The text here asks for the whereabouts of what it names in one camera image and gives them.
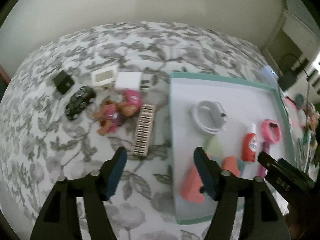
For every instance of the teal shallow tray box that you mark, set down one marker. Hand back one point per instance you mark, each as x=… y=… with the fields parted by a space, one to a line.
x=245 y=103

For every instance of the red stain remover bottle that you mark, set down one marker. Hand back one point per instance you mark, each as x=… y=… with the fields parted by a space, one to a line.
x=249 y=145

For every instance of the person's left hand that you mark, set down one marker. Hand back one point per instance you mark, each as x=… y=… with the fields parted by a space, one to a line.
x=298 y=226

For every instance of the white smartwatch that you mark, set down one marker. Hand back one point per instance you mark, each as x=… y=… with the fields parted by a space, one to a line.
x=209 y=117

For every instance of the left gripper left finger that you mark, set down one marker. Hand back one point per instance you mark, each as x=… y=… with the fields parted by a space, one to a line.
x=58 y=218

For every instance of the colourful bead jar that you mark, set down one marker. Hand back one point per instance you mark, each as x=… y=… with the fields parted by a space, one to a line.
x=300 y=101

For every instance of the coral blue foam toy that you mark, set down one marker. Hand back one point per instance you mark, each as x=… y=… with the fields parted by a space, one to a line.
x=192 y=184
x=234 y=165

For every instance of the pink pup toy figure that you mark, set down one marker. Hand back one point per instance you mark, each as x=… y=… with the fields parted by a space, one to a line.
x=112 y=114

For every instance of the black toy car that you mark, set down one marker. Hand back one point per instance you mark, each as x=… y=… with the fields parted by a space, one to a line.
x=79 y=101

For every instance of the gold greek-key lighter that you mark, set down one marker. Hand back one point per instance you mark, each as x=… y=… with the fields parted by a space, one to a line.
x=143 y=130

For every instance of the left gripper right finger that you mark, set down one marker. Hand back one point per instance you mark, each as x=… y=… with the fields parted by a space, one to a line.
x=262 y=218

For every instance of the pink white crochet mat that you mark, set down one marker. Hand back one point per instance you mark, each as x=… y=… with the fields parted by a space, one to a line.
x=297 y=116

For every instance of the pink smartwatch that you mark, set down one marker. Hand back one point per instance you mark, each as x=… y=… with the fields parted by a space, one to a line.
x=270 y=131

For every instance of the colourful toy pile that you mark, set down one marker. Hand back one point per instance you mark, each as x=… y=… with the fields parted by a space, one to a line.
x=311 y=134

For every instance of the white wall charger plug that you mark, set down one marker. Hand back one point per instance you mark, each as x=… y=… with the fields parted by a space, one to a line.
x=132 y=80

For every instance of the magenta translucent stick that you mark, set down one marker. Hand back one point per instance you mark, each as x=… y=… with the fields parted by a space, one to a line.
x=262 y=159

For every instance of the white power strip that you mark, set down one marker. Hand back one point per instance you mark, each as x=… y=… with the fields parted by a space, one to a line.
x=270 y=76

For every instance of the white rectangular frame piece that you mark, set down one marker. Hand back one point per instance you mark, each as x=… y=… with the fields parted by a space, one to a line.
x=104 y=76

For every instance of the floral grey white blanket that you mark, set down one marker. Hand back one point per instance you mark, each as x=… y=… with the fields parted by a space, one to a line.
x=39 y=144

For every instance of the small black cube adapter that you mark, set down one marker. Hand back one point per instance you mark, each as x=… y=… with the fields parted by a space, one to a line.
x=63 y=82

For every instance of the black power adapter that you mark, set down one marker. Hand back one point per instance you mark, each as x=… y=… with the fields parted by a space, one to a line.
x=287 y=80

